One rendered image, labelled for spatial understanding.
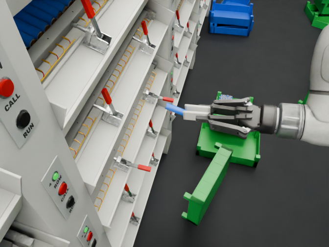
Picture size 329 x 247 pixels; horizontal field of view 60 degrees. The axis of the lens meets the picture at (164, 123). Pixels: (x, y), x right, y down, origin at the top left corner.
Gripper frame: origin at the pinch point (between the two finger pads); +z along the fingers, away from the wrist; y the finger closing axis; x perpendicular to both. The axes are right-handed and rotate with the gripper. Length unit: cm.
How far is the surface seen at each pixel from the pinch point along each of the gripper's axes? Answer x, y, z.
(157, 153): -45, 16, 23
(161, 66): -5.4, 26.8, 18.0
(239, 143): -65, 43, -12
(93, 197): -3.3, -27.6, 20.1
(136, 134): -7.4, -3.9, 17.7
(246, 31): -60, 146, -9
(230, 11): -54, 164, 5
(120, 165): -5.5, -16.5, 17.9
